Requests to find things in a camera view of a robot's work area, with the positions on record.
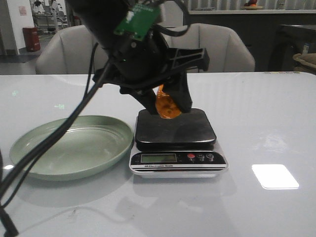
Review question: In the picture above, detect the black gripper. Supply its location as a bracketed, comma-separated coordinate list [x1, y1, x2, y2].
[92, 25, 209, 115]

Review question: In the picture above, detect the orange corn cob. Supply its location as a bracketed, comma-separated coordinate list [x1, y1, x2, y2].
[155, 84, 182, 119]

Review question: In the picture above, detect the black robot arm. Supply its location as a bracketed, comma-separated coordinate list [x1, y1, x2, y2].
[69, 0, 209, 115]

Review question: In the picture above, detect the black electronic kitchen scale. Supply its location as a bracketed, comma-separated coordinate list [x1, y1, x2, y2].
[129, 109, 229, 178]

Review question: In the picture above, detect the green circuit board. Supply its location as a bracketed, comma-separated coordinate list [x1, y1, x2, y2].
[114, 3, 160, 41]

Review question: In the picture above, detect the right grey upholstered chair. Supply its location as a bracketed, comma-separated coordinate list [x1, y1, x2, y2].
[164, 23, 255, 73]

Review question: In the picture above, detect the grey upholstered chair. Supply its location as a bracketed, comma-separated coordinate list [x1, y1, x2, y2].
[35, 25, 97, 75]
[164, 23, 255, 73]

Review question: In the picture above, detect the pale green plate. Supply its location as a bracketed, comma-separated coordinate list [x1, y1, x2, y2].
[9, 115, 134, 182]

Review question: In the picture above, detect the left grey upholstered chair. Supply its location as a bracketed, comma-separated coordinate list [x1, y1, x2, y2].
[35, 25, 97, 75]

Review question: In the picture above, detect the dark counter with white top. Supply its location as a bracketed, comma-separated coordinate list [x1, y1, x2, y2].
[190, 10, 316, 72]

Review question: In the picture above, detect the fruit bowl on counter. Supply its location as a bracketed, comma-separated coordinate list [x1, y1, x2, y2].
[241, 0, 263, 10]

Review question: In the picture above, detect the dark side table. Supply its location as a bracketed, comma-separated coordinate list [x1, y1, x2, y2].
[268, 25, 316, 71]

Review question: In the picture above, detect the tan cushion at right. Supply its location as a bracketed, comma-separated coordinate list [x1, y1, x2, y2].
[293, 53, 316, 75]

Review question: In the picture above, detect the pink wall notice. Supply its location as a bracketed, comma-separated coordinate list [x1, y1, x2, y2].
[19, 6, 27, 16]

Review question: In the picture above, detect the black cable bundle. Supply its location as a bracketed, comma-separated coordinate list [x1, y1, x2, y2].
[0, 43, 114, 237]

